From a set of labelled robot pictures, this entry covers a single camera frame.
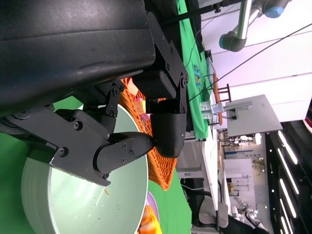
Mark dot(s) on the grey black office chair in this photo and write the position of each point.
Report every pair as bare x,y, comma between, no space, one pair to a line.
209,214

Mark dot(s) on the lilac round plate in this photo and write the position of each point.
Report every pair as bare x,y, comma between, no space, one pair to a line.
152,202

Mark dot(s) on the green printed cloth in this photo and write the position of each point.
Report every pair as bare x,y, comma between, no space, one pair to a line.
195,109

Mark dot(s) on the salmon pink cake slice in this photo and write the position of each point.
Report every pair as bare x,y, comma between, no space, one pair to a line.
132,87

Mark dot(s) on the orange wicker basket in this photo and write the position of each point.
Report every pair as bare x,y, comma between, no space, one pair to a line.
161,170

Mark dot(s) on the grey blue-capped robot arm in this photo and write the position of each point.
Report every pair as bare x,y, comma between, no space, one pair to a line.
243,24

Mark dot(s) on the grey-green bowl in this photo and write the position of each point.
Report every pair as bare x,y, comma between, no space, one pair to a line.
73,207

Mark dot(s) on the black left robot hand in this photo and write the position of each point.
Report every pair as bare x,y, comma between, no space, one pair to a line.
73,48

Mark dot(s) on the green tablecloth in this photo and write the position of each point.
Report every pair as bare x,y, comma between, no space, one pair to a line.
170,207

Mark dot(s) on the yellow cake slice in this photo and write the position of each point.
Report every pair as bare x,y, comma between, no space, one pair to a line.
141,107

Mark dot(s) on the magenta cake slice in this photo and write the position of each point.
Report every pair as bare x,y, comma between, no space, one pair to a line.
145,117

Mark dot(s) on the grey flat panel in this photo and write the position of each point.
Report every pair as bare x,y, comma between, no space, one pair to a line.
258,114

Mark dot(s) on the oval orange-striped bread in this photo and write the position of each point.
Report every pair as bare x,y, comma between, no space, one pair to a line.
150,221

